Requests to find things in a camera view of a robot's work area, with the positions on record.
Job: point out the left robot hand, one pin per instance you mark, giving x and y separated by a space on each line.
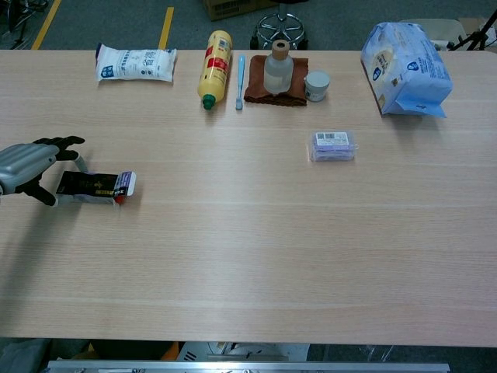
23 163

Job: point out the black small carton box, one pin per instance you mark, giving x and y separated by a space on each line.
91 187

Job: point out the red object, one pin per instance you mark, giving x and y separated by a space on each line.
120 199

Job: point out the yellow bottle with green cap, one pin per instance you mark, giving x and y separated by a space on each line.
214 66

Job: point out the frosted glass bottle wooden cap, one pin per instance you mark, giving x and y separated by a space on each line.
279 74

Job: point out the white blue-print salt bag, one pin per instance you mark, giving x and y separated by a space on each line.
134 65

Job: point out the light blue toothbrush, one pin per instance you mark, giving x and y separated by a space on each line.
240 79

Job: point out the cardboard box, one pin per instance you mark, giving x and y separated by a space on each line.
229 8

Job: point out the brown folded cloth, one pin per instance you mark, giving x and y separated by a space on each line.
298 79

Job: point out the chrome stool base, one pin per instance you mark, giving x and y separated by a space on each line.
279 29

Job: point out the small white cream jar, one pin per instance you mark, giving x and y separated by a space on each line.
317 85

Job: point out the purple soap pack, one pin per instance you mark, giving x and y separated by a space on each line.
332 145

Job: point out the large blue tissue package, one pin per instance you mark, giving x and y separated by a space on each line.
405 70

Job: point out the beige chair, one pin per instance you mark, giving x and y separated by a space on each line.
442 29

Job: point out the black tripod stand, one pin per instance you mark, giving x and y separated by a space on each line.
477 35

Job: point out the aluminium frame rail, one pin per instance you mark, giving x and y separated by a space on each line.
248 367

